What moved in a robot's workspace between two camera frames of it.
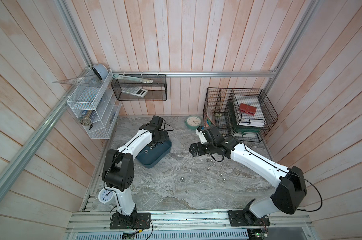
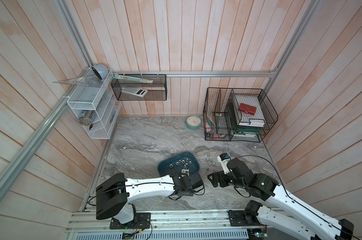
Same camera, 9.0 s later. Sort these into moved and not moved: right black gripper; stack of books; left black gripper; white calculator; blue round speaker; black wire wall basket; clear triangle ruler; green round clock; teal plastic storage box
Moved: right black gripper; left black gripper; teal plastic storage box
Not moved: green round clock; black wire wall basket; blue round speaker; clear triangle ruler; stack of books; white calculator
